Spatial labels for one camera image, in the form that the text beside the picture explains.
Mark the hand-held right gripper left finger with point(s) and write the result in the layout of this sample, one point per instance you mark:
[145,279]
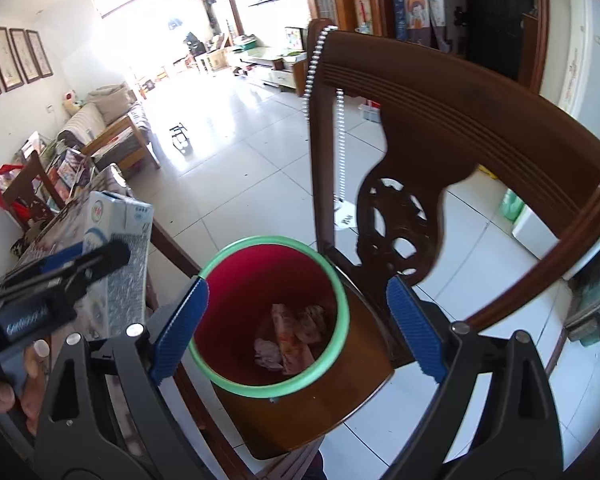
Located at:
[180,330]

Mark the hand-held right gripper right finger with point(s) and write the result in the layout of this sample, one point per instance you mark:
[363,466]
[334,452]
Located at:
[415,330]

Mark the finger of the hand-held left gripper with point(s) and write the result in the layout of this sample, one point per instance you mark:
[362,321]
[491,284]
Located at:
[102,260]
[62,259]

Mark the white blue milk carton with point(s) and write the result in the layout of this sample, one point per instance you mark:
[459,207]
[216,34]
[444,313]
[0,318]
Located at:
[117,225]

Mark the red bin with green rim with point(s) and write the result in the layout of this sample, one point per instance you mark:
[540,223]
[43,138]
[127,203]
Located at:
[250,285]

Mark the person's left hand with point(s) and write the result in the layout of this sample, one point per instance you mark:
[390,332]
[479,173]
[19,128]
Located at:
[0,395]

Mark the plain wooden chair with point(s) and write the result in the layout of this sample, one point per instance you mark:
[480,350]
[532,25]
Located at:
[30,185]

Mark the crumpled white tissue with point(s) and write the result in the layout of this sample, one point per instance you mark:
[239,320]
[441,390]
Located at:
[267,355]

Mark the pile of magazines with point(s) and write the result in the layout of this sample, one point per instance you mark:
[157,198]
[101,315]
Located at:
[65,165]

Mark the red plastic bag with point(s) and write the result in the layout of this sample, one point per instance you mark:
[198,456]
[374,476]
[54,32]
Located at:
[2,180]

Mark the snack wrappers in bin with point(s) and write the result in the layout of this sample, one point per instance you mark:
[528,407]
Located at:
[292,340]

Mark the wooden sofa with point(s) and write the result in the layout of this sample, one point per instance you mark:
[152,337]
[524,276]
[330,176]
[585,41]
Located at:
[115,140]

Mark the white paper tag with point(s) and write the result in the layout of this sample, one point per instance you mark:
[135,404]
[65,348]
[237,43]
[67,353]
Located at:
[344,219]

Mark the small black floor stand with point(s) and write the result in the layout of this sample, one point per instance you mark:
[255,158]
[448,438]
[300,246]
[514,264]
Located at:
[181,137]

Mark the white storage box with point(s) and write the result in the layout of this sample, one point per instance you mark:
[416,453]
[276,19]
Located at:
[535,235]

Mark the small plush toy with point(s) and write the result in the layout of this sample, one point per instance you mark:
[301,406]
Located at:
[71,102]

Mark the green plastic bag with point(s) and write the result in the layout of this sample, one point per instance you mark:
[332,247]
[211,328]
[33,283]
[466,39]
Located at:
[512,205]

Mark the beige sofa cushion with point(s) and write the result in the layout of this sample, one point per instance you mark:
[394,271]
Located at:
[111,99]

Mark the clear plastic box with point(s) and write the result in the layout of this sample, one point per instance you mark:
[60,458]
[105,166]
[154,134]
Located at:
[369,111]

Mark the cardboard box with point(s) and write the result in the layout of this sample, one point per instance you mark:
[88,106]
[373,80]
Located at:
[218,59]

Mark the carved wooden dining chair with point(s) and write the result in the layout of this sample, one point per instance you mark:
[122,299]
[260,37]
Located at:
[430,90]

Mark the white television cabinet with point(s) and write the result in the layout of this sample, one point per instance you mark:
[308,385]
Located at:
[280,77]

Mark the dark door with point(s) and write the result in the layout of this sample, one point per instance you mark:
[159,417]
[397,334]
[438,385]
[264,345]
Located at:
[495,15]

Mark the cartoon printed curtain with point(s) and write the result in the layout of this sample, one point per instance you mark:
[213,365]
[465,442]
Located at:
[417,5]

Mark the white appliance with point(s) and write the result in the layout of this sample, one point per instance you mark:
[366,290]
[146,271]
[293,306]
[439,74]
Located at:
[590,50]

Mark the wall calendar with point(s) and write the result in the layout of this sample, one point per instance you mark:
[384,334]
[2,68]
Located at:
[362,15]

